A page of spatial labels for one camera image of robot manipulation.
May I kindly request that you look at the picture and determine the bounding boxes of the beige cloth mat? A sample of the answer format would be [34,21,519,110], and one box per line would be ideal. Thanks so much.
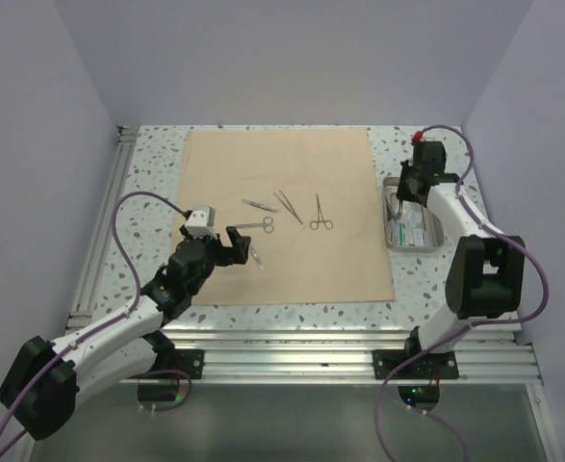
[177,128,395,305]

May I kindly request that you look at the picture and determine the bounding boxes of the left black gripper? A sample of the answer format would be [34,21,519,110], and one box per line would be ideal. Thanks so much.
[179,224,249,295]

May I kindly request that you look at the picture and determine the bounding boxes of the short tweezers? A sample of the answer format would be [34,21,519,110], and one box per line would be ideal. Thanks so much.
[242,199,279,213]

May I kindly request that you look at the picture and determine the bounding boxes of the hemostat forceps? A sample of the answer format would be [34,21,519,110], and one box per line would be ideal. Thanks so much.
[310,193,333,231]

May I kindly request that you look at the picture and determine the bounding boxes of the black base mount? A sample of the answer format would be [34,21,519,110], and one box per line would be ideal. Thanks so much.
[372,349,460,380]
[130,349,205,380]

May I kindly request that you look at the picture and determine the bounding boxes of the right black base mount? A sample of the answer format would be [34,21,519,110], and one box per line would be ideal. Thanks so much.
[372,349,460,380]

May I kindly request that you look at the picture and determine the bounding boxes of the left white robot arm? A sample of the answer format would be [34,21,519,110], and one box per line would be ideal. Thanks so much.
[0,226,251,440]

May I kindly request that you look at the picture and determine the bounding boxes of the green white suture packet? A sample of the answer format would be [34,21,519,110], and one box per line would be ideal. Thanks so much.
[390,223,431,247]

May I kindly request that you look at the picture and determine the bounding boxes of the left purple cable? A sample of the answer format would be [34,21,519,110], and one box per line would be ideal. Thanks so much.
[0,191,192,462]

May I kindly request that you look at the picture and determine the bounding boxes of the small clear foil packet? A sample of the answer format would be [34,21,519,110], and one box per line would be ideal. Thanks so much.
[400,202,424,228]

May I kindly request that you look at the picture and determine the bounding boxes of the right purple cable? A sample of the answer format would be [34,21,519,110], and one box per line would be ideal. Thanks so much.
[372,124,552,462]

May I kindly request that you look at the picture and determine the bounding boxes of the curved tweezers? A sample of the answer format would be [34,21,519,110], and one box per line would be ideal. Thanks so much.
[391,195,403,222]

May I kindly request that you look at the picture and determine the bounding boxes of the purple cable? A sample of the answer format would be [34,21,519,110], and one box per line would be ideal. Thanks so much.
[0,191,192,462]
[372,124,552,462]

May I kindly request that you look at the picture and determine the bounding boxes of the aluminium rail frame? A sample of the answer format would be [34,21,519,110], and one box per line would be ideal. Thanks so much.
[35,125,543,386]

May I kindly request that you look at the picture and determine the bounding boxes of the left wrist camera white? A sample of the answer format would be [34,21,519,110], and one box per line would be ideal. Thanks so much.
[184,206,217,238]

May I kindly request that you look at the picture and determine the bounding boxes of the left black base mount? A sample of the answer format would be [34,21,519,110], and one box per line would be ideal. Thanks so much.
[130,349,205,380]

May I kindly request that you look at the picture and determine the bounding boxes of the long tweezers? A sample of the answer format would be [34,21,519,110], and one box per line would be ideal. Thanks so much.
[274,190,303,224]

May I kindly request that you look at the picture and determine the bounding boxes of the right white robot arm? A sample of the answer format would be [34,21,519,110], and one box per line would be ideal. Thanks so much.
[396,141,525,378]

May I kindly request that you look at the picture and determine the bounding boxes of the surgical scissors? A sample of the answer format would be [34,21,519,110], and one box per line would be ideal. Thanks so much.
[235,217,274,234]

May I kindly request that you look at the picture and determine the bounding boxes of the stainless steel tray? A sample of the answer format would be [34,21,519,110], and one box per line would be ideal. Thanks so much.
[382,176,445,253]

